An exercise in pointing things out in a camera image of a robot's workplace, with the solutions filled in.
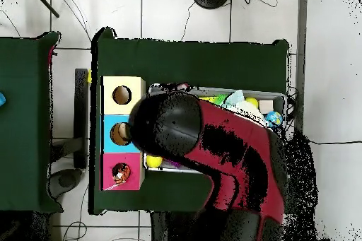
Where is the cream yellow cloth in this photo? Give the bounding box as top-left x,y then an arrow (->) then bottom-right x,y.
231,104 -> 269,128

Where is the orange tiger toy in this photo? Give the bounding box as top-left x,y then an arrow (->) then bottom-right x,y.
112,163 -> 132,185

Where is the wooden box with three holes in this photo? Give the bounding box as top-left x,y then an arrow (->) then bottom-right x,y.
100,76 -> 147,192

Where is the clear shallow mesh bin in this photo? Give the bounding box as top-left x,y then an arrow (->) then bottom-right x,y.
145,84 -> 286,175

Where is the yellow smiley ball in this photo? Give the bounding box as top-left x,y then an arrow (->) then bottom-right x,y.
146,155 -> 164,169

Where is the plain yellow ball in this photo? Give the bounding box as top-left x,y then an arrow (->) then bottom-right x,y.
245,97 -> 260,109

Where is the pale wooden block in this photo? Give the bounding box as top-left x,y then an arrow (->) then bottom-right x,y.
258,100 -> 275,114

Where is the blue globe ball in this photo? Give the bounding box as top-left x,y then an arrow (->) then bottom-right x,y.
265,110 -> 284,129

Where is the side table with green cloth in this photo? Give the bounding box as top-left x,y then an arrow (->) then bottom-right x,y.
0,31 -> 62,213

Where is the black rod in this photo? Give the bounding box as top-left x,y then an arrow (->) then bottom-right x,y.
29,0 -> 60,18

